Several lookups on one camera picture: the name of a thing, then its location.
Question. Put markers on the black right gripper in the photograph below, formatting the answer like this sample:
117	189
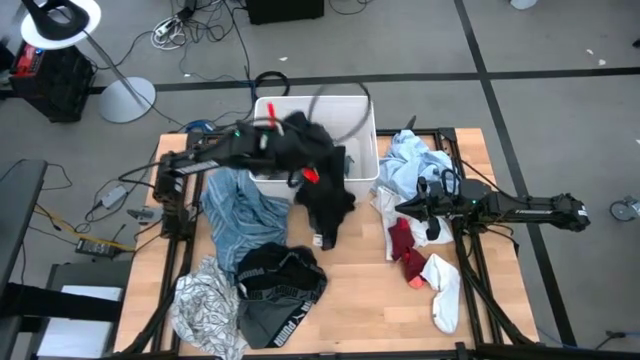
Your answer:
442	205

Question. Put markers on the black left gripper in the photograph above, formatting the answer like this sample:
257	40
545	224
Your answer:
295	140

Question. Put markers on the light blue patterned shirt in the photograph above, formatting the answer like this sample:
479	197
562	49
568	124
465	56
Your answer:
410	155

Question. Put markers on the maroon sock with pink toe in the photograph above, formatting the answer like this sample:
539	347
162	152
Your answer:
414	267

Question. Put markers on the black sweater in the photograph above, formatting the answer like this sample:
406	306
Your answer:
325	210

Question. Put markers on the blue striped shirt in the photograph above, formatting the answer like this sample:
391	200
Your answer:
240	220

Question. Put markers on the black Puma briefs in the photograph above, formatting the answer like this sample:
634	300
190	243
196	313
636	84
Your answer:
280	270

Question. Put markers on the grey Puma briefs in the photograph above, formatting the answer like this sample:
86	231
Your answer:
265	320

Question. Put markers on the white leaf print garment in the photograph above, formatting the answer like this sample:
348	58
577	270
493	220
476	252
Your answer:
205	310

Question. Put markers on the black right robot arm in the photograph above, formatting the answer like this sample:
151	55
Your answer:
525	210

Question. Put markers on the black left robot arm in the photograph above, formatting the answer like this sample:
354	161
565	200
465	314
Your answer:
215	150

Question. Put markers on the white plastic laundry basket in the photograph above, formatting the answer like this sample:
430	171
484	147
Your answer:
350	115

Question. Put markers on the white sock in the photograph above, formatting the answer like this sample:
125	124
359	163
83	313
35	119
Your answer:
445	295

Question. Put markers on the black box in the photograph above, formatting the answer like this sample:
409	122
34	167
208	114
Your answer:
285	10

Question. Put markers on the white power strip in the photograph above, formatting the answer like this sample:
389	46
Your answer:
167	30

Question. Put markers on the grey clamp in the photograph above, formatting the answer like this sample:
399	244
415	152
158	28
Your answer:
142	215

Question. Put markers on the white floor lamp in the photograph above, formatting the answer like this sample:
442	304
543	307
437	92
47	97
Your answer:
127	100

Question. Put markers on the grey power adapter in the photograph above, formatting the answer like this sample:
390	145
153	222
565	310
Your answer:
114	196

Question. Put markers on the grey caster wheel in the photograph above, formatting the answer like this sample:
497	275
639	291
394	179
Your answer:
622	210

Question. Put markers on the black power brick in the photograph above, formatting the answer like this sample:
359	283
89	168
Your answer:
95	247

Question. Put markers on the white round object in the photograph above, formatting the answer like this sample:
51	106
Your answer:
522	4

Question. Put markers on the grey cabinet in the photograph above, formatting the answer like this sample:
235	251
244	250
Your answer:
90	272

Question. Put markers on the red device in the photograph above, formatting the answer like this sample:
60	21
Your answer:
25	57

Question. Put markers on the black bench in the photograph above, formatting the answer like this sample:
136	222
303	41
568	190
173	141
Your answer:
20	210

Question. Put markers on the black aluminium table frame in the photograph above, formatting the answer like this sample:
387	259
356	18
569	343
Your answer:
420	133

